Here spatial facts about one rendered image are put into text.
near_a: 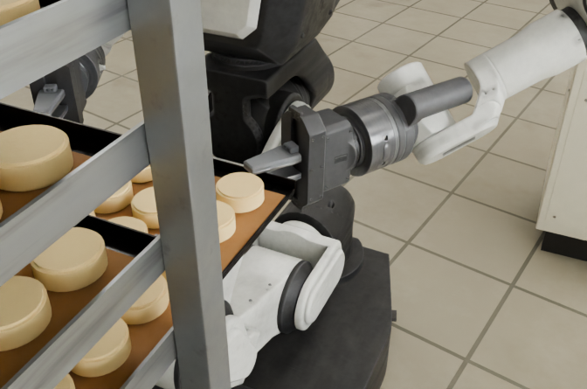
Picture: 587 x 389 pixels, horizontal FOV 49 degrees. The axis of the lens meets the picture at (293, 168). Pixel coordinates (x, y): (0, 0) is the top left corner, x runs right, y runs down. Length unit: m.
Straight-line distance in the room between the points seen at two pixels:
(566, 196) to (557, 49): 0.99
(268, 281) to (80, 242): 0.75
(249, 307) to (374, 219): 0.91
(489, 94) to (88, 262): 0.54
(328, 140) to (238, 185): 0.12
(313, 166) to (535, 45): 0.31
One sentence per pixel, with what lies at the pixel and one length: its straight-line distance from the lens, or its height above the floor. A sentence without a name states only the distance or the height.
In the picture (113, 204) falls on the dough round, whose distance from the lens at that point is 0.68.
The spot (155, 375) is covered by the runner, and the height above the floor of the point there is 0.77.
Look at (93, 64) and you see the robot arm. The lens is 0.98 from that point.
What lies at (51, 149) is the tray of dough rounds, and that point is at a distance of 0.41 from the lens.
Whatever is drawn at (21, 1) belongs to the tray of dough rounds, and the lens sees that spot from 0.37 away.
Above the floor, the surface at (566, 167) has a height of 0.29.
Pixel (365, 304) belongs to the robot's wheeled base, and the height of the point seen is 0.17.
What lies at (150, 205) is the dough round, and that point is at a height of 0.79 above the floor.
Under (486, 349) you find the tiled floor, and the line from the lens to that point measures 1.63.
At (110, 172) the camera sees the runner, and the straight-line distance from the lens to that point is 0.40.
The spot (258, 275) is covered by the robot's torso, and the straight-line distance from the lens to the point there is 1.21.
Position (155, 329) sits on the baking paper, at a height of 0.77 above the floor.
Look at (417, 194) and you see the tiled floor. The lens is 2.07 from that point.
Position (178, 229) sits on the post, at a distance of 0.44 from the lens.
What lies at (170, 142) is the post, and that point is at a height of 0.97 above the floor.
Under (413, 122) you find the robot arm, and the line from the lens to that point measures 0.78.
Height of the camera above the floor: 1.17
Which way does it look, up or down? 33 degrees down
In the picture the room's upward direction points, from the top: straight up
